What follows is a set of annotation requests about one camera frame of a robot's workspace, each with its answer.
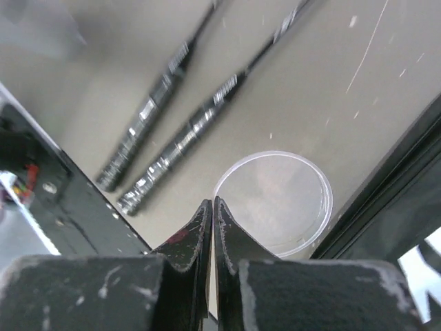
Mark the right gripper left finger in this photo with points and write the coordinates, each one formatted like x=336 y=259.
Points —
x=166 y=289

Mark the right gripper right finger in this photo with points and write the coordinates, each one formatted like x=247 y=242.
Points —
x=258 y=291

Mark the black badminton racket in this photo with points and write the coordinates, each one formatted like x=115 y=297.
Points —
x=156 y=100
x=199 y=123

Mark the clear plastic tube lid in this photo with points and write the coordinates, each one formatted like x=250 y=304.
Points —
x=283 y=200

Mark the right black badminton racket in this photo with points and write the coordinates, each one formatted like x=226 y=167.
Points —
x=199 y=123

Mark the left black badminton racket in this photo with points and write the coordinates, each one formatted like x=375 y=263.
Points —
x=156 y=100

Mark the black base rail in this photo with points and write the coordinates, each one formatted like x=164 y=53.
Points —
x=65 y=204

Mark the black racket bag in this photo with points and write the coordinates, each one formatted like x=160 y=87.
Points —
x=396 y=216

